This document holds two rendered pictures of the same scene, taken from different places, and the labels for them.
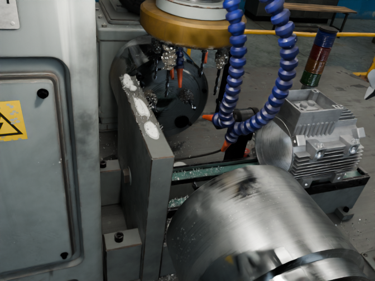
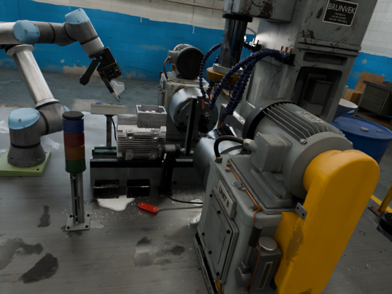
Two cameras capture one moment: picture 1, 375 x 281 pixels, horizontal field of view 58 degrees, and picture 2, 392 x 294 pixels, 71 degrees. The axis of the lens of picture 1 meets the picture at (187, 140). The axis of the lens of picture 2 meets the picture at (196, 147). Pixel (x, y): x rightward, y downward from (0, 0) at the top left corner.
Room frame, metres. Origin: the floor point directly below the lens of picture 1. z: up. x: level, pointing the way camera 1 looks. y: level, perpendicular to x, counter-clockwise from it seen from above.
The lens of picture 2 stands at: (1.81, 0.07, 1.53)
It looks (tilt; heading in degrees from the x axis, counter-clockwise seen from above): 25 degrees down; 186
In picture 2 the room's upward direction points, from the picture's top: 9 degrees clockwise
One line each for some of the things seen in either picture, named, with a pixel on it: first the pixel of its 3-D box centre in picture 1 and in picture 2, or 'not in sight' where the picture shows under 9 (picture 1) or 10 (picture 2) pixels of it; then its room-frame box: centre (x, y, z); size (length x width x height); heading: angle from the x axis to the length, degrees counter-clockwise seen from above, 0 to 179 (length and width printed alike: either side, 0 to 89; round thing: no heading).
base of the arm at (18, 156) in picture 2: not in sight; (26, 149); (0.83, -0.80, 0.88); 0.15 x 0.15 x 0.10
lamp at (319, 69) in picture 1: (315, 64); (74, 150); (1.10, -0.38, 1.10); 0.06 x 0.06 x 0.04
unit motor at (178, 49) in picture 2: not in sight; (178, 77); (0.04, -0.30, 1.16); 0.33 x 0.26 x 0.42; 24
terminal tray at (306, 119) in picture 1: (304, 112); (150, 116); (0.72, -0.26, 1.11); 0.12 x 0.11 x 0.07; 115
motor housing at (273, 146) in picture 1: (304, 143); (140, 136); (0.74, -0.30, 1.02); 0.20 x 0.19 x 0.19; 115
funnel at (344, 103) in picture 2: not in sight; (338, 114); (-0.70, 0.99, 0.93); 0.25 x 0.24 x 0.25; 113
